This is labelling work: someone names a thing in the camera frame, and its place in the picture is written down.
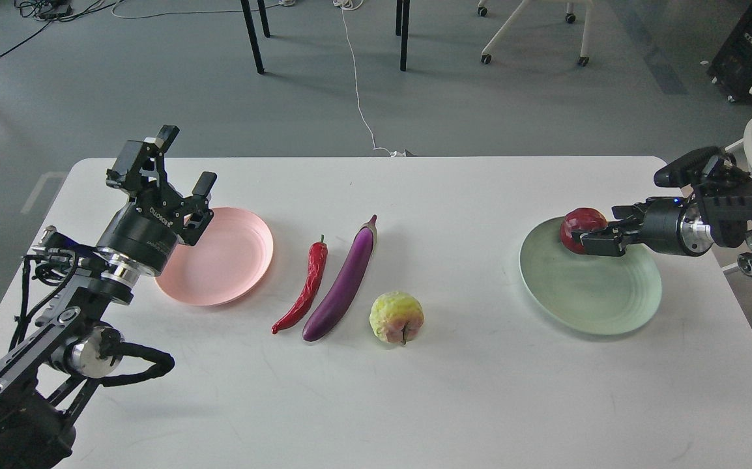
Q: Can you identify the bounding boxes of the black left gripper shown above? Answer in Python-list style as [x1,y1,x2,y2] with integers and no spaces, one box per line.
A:
[96,125,217,277]

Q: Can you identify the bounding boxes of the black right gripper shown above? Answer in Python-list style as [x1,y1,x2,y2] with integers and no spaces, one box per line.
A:
[579,197,714,257]

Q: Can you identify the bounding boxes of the dark red pomegranate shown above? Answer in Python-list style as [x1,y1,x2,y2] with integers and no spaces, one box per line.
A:
[560,207,608,255]

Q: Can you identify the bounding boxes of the red chili pepper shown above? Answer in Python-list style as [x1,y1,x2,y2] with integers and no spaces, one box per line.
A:
[270,234,328,335]

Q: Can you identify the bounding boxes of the purple eggplant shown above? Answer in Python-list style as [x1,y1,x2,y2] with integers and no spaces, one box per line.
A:
[302,214,378,342]

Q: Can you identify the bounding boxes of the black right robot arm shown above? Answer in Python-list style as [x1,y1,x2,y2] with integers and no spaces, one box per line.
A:
[571,147,752,278]

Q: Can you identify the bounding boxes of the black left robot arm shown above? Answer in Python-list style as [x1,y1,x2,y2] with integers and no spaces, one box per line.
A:
[0,125,217,468]

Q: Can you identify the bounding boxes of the light green plate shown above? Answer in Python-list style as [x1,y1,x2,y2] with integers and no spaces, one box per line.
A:
[518,218,663,336]

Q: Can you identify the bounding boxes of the pink plate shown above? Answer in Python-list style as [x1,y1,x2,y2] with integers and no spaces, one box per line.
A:
[155,207,274,306]

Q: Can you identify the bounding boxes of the white rolling chair base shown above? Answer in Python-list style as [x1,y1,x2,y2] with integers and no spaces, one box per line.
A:
[480,1,598,68]

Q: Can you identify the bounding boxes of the black table legs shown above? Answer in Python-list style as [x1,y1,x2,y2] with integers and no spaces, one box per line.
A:
[240,1,410,75]

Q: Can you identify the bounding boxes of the black floor cables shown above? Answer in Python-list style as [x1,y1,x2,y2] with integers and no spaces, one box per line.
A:
[0,0,246,78]

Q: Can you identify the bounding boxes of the white floor cable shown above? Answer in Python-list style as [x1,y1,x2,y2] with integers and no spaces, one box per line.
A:
[332,0,416,158]

